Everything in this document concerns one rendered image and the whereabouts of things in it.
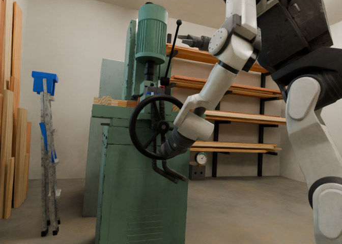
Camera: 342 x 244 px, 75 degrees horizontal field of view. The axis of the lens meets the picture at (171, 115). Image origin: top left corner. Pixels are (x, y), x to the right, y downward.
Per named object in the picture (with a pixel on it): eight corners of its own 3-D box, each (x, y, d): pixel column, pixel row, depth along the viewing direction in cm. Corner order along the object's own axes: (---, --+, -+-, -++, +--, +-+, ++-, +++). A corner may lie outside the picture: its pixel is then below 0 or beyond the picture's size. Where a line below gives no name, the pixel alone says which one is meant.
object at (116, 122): (112, 126, 108) (112, 117, 108) (109, 125, 128) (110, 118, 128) (188, 130, 121) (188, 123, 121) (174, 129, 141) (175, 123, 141)
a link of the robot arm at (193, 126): (195, 154, 76) (210, 139, 67) (168, 139, 76) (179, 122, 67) (204, 129, 83) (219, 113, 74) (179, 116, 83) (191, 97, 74)
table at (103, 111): (90, 115, 96) (91, 101, 96) (91, 117, 125) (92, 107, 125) (214, 124, 115) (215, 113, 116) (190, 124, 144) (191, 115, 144)
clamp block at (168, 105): (143, 113, 103) (144, 93, 104) (137, 114, 116) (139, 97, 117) (172, 115, 108) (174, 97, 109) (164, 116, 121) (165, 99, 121)
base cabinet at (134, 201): (92, 299, 102) (105, 144, 106) (93, 238, 157) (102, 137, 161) (183, 283, 116) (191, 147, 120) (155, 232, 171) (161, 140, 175)
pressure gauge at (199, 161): (196, 168, 114) (196, 152, 115) (193, 166, 118) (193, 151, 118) (206, 168, 116) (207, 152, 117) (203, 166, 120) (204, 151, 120)
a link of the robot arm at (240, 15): (271, 54, 60) (267, 0, 70) (233, 32, 55) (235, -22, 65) (240, 75, 69) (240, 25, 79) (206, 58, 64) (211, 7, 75)
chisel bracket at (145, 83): (143, 94, 125) (144, 80, 126) (139, 97, 138) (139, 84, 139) (156, 96, 128) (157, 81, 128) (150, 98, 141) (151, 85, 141)
